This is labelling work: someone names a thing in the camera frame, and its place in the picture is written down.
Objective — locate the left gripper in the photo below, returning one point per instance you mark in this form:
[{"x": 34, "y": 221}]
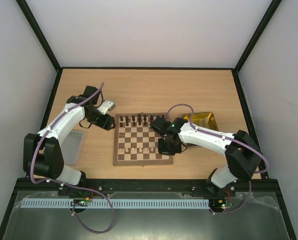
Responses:
[{"x": 107, "y": 123}]

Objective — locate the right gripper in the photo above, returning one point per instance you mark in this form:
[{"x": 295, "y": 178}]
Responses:
[{"x": 169, "y": 150}]

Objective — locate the wooden chess board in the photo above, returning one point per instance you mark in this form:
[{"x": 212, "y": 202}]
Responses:
[{"x": 135, "y": 143}]

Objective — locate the gold tin with pieces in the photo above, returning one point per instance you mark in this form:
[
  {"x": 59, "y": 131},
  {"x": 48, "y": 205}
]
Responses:
[{"x": 202, "y": 119}]

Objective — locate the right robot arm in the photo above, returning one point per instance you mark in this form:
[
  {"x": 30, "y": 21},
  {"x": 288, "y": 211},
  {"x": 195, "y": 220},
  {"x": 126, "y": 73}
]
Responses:
[{"x": 239, "y": 149}]

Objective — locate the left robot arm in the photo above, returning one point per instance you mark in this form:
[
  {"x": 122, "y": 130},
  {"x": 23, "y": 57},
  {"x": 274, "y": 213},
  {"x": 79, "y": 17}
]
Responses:
[{"x": 43, "y": 160}]

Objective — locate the silver tin lid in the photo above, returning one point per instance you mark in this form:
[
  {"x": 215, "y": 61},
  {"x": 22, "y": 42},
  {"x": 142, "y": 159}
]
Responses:
[{"x": 72, "y": 147}]

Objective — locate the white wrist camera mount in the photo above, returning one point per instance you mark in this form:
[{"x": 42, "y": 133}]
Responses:
[{"x": 105, "y": 107}]

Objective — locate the black frame rail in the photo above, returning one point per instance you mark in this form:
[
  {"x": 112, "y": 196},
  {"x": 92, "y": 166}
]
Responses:
[{"x": 195, "y": 188}]

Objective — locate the grey slotted cable duct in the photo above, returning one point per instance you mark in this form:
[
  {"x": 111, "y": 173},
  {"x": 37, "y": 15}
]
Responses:
[{"x": 62, "y": 203}]

